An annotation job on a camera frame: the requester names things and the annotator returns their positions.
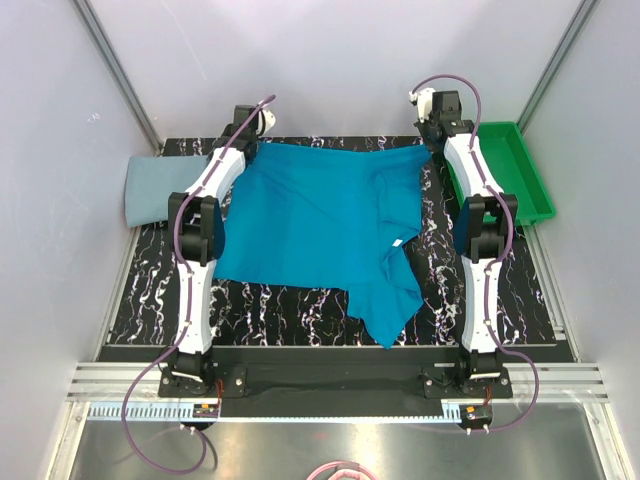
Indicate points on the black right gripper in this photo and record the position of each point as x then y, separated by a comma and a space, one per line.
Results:
421, 126

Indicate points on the bright blue t shirt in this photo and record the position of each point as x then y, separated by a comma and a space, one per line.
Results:
322, 218

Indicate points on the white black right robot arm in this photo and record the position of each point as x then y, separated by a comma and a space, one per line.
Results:
483, 232

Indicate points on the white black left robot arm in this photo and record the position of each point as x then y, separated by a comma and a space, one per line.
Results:
198, 240

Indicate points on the green plastic bin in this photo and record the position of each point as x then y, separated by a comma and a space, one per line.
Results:
497, 154

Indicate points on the folded light blue t shirt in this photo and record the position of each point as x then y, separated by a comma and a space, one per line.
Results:
151, 180

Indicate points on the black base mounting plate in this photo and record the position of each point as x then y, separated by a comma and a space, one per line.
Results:
242, 381

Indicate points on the left orange connector block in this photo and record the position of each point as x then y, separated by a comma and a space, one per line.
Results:
206, 410

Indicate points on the orange connector block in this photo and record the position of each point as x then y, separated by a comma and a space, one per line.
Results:
477, 413
206, 410

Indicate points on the right orange connector block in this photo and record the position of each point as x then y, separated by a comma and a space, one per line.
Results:
477, 413

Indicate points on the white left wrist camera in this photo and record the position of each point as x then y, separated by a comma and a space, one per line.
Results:
266, 121

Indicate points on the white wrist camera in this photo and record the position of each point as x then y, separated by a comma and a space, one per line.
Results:
266, 121
422, 100

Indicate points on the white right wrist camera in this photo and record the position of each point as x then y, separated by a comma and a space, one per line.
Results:
422, 100

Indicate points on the aluminium frame rail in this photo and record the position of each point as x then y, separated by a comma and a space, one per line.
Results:
555, 382

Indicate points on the white slotted cable duct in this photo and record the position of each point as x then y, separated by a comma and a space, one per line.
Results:
436, 413

